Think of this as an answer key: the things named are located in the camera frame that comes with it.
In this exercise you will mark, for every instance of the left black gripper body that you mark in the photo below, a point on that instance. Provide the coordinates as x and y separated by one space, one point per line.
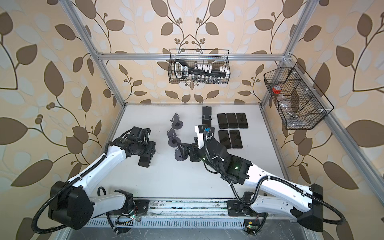
145 150

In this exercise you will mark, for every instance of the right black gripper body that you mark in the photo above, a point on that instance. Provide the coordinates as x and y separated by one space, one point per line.
202 154

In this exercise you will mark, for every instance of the black phone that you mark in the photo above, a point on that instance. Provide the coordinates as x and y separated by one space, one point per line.
222 121

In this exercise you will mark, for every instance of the green phone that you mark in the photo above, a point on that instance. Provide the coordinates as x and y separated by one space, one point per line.
232 120

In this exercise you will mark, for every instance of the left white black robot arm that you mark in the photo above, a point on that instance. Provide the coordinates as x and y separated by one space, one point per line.
72 204

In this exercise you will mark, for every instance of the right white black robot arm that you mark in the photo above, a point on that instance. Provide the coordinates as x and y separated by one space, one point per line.
260 191

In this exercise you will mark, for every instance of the front left purple stand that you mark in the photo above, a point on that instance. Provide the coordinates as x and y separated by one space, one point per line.
179 156

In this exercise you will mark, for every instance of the purple round stand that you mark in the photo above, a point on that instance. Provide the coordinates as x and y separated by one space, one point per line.
173 138

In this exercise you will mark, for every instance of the back left round stand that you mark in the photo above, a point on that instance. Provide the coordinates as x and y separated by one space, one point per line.
176 122

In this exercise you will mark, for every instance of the back right black stand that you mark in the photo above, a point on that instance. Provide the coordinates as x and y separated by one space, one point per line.
207 116

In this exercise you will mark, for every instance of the red capped clear item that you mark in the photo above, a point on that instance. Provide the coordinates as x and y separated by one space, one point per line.
276 90

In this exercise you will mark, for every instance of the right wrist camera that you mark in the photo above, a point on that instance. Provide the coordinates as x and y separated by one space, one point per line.
203 133

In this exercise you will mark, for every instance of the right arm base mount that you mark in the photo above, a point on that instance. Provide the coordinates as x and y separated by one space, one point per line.
236 209

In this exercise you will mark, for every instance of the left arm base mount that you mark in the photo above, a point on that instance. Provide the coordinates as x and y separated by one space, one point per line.
133 207

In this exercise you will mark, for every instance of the front aluminium rail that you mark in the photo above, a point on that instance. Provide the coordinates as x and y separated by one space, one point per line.
188 213

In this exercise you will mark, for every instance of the back wire basket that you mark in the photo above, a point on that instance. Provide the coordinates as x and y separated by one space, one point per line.
215 57

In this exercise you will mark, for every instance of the wire basket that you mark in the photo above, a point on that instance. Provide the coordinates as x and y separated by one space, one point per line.
215 57
302 103

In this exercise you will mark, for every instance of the right wire basket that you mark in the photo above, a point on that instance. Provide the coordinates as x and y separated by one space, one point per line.
302 103

